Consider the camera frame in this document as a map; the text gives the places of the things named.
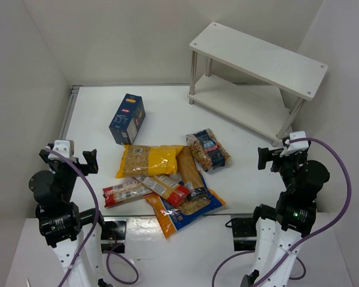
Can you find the red spaghetti bag left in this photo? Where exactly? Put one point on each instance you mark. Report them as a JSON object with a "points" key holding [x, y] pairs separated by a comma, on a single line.
{"points": [[125, 193]]}

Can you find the red spaghetti bag centre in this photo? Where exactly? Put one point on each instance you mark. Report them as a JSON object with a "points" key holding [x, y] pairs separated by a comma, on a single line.
{"points": [[168, 189]]}

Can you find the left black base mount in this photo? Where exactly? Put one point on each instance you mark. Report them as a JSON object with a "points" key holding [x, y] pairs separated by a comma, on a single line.
{"points": [[113, 236]]}

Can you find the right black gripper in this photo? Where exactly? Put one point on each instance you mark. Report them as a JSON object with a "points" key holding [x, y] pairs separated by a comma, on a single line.
{"points": [[267, 156]]}

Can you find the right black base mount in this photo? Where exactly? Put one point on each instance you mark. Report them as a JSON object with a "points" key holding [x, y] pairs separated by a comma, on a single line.
{"points": [[244, 233]]}

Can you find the blue Barilla pasta box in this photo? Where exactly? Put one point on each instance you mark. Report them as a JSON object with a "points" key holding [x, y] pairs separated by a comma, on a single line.
{"points": [[128, 119]]}

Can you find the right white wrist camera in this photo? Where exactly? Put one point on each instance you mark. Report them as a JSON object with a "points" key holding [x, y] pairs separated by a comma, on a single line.
{"points": [[294, 142]]}

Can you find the white two-tier shelf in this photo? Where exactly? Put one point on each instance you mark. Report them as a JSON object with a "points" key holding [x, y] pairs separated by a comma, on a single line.
{"points": [[290, 80]]}

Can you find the aluminium table edge rail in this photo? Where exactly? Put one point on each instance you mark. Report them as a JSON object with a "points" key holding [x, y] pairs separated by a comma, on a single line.
{"points": [[69, 111]]}

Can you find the yellow pasta bag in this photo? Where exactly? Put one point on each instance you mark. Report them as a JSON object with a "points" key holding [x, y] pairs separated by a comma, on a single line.
{"points": [[143, 160]]}

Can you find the dark blue fusilli bag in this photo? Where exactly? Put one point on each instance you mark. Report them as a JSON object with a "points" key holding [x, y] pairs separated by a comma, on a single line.
{"points": [[207, 151]]}

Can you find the orange blue pasta bag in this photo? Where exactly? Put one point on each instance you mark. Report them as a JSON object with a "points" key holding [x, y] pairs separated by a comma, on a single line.
{"points": [[171, 219]]}

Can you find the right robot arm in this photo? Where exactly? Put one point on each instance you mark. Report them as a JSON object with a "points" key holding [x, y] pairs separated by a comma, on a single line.
{"points": [[280, 227]]}

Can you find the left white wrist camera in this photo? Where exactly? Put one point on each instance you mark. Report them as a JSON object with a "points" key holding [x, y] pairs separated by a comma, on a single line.
{"points": [[62, 149]]}

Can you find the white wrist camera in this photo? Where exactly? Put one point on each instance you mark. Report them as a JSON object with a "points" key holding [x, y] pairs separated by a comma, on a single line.
{"points": [[294, 142], [62, 149]]}

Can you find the red spaghetti bag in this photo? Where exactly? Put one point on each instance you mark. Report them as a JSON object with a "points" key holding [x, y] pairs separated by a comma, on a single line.
{"points": [[125, 193], [168, 189]]}

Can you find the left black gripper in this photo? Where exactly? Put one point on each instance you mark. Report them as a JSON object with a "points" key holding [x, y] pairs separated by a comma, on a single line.
{"points": [[85, 163]]}

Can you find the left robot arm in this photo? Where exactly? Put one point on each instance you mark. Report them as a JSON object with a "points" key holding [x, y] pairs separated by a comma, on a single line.
{"points": [[74, 236]]}

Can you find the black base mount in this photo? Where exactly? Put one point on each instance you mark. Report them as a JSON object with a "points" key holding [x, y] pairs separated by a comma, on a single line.
{"points": [[113, 236], [244, 233]]}

